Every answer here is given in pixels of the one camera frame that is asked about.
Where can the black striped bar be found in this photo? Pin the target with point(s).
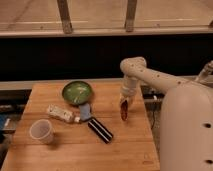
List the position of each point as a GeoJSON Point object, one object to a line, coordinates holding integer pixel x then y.
{"type": "Point", "coordinates": [100, 130]}

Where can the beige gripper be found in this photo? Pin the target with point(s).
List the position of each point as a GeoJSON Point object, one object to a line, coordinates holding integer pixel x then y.
{"type": "Point", "coordinates": [127, 93]}

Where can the blue sponge block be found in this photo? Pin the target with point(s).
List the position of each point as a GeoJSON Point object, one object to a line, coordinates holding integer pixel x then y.
{"type": "Point", "coordinates": [85, 112]}

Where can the wooden chair leg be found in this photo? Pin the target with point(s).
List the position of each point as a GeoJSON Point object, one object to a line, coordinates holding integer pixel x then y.
{"type": "Point", "coordinates": [64, 16]}
{"type": "Point", "coordinates": [130, 15]}

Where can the translucent white plastic cup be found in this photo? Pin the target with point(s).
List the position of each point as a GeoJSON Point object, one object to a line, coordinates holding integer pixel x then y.
{"type": "Point", "coordinates": [42, 131]}

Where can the white tube package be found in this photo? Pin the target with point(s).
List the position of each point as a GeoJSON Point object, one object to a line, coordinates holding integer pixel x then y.
{"type": "Point", "coordinates": [62, 114]}

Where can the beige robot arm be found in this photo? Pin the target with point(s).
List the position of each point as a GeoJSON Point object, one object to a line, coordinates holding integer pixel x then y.
{"type": "Point", "coordinates": [186, 123]}

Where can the left wooden chair leg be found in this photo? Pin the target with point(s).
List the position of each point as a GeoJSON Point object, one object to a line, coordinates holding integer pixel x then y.
{"type": "Point", "coordinates": [64, 16]}

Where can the right wooden chair leg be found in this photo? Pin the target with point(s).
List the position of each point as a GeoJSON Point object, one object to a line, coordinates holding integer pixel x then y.
{"type": "Point", "coordinates": [130, 15]}

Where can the green bowl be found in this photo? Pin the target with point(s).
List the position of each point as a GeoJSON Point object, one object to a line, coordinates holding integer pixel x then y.
{"type": "Point", "coordinates": [77, 92]}

